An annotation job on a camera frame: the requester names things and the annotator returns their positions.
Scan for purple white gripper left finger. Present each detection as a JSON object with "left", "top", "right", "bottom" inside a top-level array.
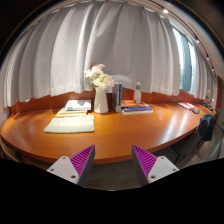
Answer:
[{"left": 47, "top": 145, "right": 95, "bottom": 187}]

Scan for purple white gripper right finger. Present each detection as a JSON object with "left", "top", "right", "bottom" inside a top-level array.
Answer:
[{"left": 131, "top": 145, "right": 178, "bottom": 186}]

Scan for light green folded towel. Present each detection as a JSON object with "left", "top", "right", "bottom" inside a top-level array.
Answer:
[{"left": 44, "top": 115, "right": 95, "bottom": 134}]

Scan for chair with dark jacket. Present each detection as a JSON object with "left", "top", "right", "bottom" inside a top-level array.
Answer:
[{"left": 179, "top": 114, "right": 215, "bottom": 156}]

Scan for yellow flat book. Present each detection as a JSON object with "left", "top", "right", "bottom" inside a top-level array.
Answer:
[{"left": 56, "top": 108, "right": 87, "bottom": 117}]

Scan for stack of colourful books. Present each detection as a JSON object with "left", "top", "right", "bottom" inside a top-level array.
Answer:
[{"left": 121, "top": 100, "right": 153, "bottom": 115}]

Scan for white open book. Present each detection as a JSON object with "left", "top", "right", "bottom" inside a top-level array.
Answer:
[{"left": 65, "top": 100, "right": 91, "bottom": 110}]

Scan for white ceramic vase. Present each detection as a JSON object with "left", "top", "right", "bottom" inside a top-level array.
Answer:
[{"left": 94, "top": 87, "right": 109, "bottom": 114}]

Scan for clear plastic water bottle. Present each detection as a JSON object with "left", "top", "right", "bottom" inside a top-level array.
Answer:
[{"left": 133, "top": 82, "right": 141, "bottom": 104}]

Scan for upright blue grey books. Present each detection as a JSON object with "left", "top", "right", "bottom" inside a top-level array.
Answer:
[{"left": 112, "top": 83, "right": 122, "bottom": 113}]

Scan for white flower bouquet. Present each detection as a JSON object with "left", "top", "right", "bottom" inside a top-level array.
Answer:
[{"left": 85, "top": 64, "right": 115, "bottom": 90}]

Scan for white long curtain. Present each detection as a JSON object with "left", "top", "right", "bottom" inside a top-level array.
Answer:
[{"left": 3, "top": 0, "right": 180, "bottom": 107}]

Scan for window with frame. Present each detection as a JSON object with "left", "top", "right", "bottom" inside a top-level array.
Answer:
[{"left": 173, "top": 28, "right": 196, "bottom": 94}]

